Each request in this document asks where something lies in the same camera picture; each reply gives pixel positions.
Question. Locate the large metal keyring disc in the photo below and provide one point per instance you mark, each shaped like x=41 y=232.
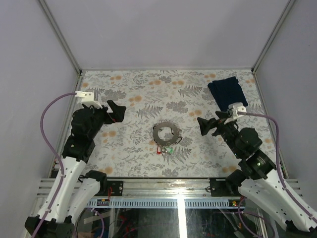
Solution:
x=166 y=133

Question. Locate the dark blue folded cloth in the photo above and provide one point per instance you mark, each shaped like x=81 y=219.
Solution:
x=226 y=92

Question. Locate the white slotted cable duct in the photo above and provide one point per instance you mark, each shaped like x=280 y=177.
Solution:
x=169 y=203

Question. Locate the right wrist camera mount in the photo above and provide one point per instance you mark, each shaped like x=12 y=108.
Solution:
x=235 y=111

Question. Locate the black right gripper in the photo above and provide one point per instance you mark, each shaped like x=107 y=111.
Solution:
x=205 y=125

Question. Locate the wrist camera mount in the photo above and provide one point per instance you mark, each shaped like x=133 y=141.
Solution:
x=87 y=99
x=235 y=111

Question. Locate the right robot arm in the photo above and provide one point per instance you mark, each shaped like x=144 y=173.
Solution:
x=259 y=178

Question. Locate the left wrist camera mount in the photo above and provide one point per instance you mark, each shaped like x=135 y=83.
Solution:
x=87 y=99

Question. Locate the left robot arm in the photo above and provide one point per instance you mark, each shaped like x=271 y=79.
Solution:
x=71 y=190

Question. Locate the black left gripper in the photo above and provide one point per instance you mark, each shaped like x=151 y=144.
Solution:
x=118 y=115

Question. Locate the metal base rail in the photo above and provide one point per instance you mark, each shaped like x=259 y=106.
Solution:
x=163 y=187

